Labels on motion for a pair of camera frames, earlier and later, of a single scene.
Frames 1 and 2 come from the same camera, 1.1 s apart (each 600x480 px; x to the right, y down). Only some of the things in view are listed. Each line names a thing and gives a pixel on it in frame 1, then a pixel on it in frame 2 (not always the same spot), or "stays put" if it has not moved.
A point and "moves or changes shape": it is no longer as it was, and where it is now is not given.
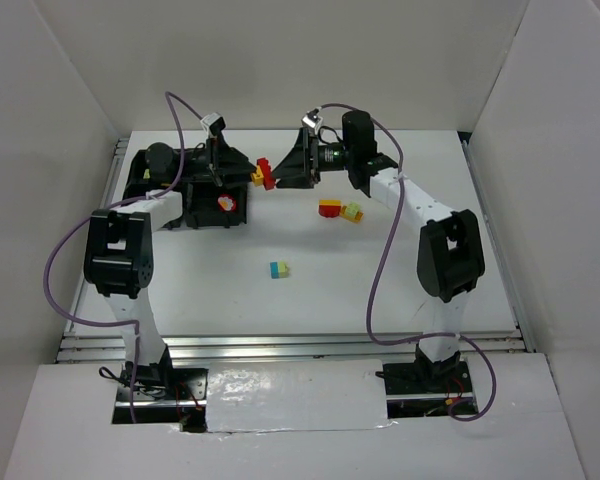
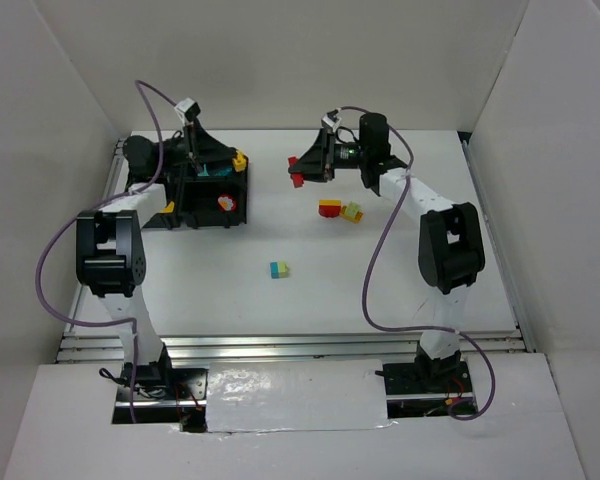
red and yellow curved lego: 329,208 stays put
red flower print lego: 226,203 stays put
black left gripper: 215,163 -> 193,151
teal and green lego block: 279,269 stays put
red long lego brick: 267,174 moves or changes shape
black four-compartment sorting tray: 204,205 stays put
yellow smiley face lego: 258,177 moves or changes shape
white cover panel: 296,395 stays put
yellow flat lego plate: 356,219 stays put
